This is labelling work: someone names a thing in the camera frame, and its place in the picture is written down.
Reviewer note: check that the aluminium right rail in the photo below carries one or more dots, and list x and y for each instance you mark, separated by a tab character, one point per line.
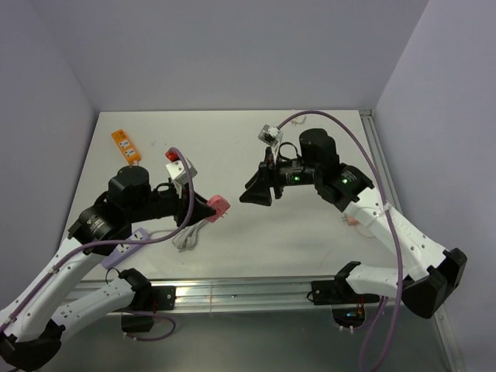
446	333

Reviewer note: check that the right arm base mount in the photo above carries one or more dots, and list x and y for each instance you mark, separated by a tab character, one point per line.
350	313

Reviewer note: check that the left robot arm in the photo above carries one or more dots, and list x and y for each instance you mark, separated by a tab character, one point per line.
34	326

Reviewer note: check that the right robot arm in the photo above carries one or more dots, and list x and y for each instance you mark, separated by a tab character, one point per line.
428	272

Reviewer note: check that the small pink charger plug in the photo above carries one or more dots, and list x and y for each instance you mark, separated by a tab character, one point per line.
349	220

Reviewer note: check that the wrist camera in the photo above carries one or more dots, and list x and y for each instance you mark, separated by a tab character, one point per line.
177	170
272	136

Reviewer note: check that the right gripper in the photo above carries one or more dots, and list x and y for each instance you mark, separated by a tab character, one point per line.
258	190

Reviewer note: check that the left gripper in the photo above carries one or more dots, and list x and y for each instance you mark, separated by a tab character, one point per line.
182	204

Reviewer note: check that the purple power strip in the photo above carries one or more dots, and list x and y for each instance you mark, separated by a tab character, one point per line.
125	250

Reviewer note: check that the aluminium front rail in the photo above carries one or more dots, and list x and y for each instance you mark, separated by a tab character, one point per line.
229	295

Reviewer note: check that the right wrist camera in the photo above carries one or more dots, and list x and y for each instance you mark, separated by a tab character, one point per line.
272	136

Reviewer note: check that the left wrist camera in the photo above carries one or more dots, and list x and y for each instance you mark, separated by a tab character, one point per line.
177	170

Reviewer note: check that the orange power strip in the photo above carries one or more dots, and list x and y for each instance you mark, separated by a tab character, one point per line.
126	147

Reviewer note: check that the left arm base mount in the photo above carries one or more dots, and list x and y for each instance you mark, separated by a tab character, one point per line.
155	306

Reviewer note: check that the aluminium rail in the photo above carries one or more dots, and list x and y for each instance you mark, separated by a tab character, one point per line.
446	333
229	295

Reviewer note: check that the pink plug adapter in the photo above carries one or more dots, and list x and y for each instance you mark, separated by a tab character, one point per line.
220	205

